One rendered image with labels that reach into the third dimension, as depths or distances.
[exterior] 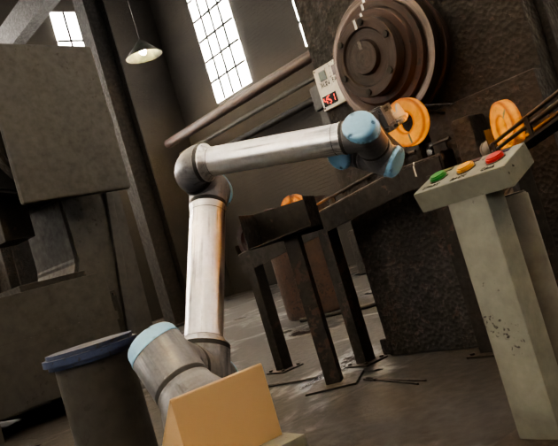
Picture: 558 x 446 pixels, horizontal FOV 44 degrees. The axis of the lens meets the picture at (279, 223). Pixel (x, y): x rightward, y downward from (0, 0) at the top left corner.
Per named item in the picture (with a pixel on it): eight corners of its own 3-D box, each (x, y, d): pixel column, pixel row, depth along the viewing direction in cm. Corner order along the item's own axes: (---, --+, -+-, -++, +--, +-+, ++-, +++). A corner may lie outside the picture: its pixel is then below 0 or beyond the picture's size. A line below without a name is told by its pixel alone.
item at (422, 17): (365, 136, 271) (330, 22, 273) (462, 94, 235) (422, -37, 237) (354, 138, 267) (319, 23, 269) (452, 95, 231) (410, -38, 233)
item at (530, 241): (556, 401, 170) (492, 198, 172) (603, 400, 161) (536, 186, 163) (531, 419, 162) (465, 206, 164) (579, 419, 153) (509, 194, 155)
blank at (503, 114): (521, 161, 203) (510, 165, 202) (496, 127, 212) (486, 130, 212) (529, 121, 191) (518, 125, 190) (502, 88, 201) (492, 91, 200)
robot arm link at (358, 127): (160, 143, 209) (375, 100, 180) (182, 163, 219) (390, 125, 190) (154, 177, 204) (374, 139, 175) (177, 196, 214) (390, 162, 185)
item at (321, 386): (304, 385, 280) (253, 214, 283) (366, 370, 273) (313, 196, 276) (291, 399, 260) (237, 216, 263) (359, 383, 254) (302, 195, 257)
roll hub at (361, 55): (358, 107, 258) (336, 35, 259) (414, 79, 236) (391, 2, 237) (347, 109, 254) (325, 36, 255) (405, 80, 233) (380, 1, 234)
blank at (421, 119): (384, 111, 230) (377, 111, 227) (419, 88, 218) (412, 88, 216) (401, 153, 227) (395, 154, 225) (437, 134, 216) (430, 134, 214)
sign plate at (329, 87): (328, 111, 295) (315, 71, 296) (371, 88, 276) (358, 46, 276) (323, 111, 294) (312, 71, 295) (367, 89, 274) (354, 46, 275)
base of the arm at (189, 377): (178, 396, 156) (157, 366, 162) (159, 453, 165) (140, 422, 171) (245, 376, 168) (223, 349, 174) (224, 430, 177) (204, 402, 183)
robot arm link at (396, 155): (384, 166, 185) (345, 155, 192) (397, 185, 194) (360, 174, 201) (399, 136, 187) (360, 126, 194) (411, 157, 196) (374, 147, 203)
